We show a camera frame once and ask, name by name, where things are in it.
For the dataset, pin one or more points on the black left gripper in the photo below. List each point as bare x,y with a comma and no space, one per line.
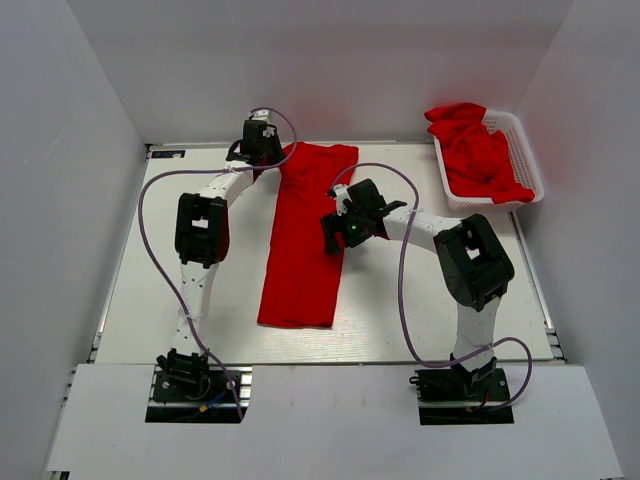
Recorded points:
279,154

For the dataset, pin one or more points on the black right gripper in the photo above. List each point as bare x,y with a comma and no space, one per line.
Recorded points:
333,224

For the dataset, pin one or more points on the red t-shirt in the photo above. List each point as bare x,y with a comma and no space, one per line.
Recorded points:
301,282

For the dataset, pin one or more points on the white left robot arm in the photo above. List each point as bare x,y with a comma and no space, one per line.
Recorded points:
202,233

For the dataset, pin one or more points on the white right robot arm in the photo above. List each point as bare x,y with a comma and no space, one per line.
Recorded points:
475,267

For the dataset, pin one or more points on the red t-shirts pile in basket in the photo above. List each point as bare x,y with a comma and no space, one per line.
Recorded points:
476,161

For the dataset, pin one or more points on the white plastic basket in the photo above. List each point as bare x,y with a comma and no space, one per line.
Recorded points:
521,158

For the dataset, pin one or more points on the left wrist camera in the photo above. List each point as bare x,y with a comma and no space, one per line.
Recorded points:
261,114

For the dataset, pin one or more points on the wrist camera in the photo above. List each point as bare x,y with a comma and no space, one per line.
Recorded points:
339,193
261,114

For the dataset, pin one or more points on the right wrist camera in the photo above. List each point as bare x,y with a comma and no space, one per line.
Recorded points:
339,193

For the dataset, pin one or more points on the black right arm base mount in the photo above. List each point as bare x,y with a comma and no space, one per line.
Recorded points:
443,399

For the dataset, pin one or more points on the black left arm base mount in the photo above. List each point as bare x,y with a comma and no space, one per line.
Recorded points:
212,401

